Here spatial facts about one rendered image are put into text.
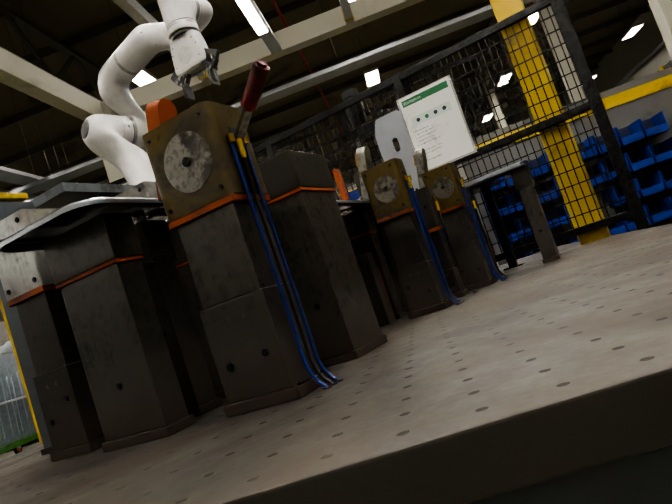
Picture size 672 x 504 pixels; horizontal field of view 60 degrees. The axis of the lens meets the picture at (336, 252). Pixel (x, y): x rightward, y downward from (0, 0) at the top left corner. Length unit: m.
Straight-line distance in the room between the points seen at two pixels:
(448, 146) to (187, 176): 1.65
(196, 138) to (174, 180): 0.06
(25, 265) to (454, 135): 1.68
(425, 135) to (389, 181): 1.03
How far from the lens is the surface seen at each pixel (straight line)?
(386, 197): 1.30
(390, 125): 2.07
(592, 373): 0.39
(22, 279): 0.97
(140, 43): 1.85
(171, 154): 0.74
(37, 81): 5.73
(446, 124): 2.30
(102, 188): 1.28
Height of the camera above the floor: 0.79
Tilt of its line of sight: 5 degrees up
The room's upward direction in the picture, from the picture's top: 19 degrees counter-clockwise
